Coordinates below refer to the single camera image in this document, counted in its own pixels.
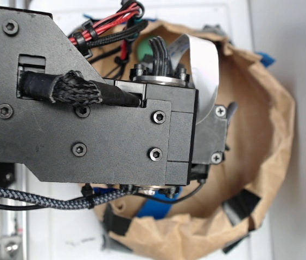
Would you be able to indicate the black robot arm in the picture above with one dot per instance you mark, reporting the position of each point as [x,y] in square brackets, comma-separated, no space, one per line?
[68,124]

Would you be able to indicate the aluminium frame rail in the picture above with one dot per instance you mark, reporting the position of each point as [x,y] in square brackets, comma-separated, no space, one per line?
[15,222]

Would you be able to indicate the white plastic board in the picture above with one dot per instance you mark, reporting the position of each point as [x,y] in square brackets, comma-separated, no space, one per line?
[53,234]

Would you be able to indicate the blue sponge strip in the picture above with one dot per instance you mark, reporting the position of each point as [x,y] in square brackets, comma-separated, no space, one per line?
[154,209]

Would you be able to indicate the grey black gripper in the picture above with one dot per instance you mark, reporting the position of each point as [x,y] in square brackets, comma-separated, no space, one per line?
[210,140]

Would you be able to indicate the black tape patch right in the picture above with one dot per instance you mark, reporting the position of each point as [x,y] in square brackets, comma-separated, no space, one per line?
[240,206]

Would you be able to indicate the blue tape piece right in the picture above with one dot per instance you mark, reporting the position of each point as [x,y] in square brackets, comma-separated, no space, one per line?
[266,59]

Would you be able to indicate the brown paper bag tray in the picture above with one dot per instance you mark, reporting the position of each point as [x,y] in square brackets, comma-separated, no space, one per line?
[260,139]

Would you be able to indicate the metal corner bracket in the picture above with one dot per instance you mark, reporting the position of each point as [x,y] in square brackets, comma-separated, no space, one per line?
[11,247]

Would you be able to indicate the black tape patch bottom-left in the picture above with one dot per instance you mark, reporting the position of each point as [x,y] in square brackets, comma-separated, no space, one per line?
[112,222]

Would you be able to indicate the green foam ball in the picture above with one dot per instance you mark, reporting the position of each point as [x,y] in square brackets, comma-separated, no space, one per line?
[144,52]

